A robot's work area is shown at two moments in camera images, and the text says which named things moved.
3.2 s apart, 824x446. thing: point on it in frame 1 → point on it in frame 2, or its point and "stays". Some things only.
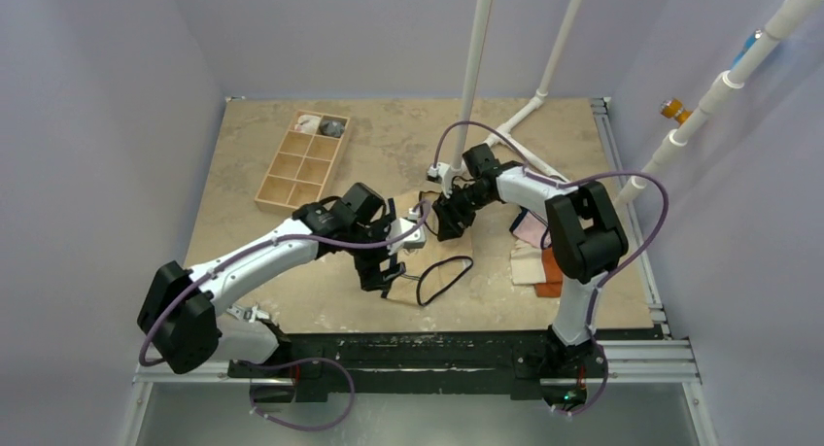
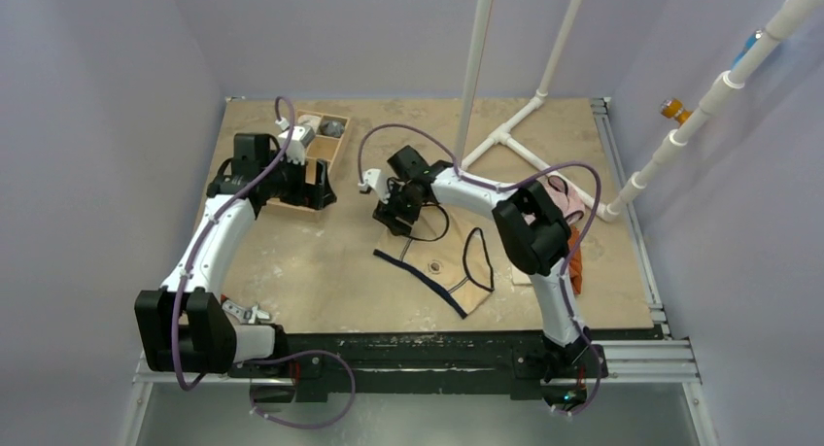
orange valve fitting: x=672 y=108 stays
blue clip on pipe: x=748 y=44 stays
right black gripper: x=452 y=212 → x=394 y=211
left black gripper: x=370 y=274 → x=312 y=195
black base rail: x=535 y=363 stays
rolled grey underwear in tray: x=332 y=127 stays
